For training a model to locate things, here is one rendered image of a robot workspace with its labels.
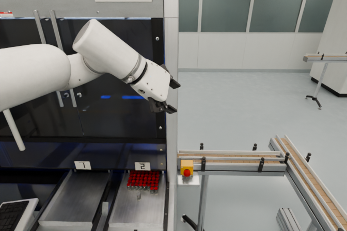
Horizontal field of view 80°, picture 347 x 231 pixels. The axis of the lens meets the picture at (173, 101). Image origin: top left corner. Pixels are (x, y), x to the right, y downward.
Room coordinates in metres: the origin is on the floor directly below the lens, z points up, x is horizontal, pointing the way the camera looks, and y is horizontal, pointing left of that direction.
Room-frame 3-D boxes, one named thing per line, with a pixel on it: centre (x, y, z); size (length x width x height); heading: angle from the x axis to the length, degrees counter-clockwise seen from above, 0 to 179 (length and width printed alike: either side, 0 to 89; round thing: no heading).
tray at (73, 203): (0.78, 0.52, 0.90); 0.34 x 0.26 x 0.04; 179
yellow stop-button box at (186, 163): (0.89, -0.08, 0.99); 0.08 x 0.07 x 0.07; 179
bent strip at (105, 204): (0.63, 0.35, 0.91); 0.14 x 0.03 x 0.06; 178
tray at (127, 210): (0.77, 0.18, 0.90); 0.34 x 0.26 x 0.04; 179
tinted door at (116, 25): (0.88, 0.26, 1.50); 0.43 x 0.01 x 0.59; 89
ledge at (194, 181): (0.93, -0.09, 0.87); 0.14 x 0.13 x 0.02; 179
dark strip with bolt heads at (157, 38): (0.86, 0.07, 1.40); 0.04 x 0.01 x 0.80; 89
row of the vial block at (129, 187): (0.82, 0.18, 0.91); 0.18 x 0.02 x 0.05; 89
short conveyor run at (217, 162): (1.02, -0.37, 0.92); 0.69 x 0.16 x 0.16; 89
